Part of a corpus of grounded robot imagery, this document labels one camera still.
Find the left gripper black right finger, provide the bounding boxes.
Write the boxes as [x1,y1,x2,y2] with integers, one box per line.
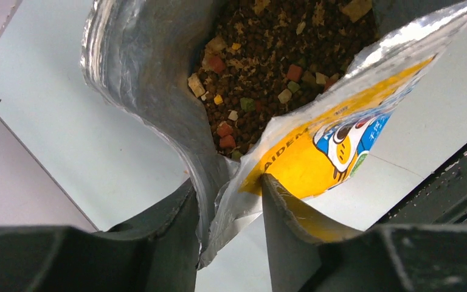
[260,174,467,291]

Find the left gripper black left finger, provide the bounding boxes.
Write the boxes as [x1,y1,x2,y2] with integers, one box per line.
[0,181,199,291]

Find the cat food bag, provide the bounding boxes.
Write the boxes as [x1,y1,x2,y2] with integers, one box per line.
[80,1,467,268]

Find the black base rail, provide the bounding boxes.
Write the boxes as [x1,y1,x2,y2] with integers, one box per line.
[378,144,467,224]

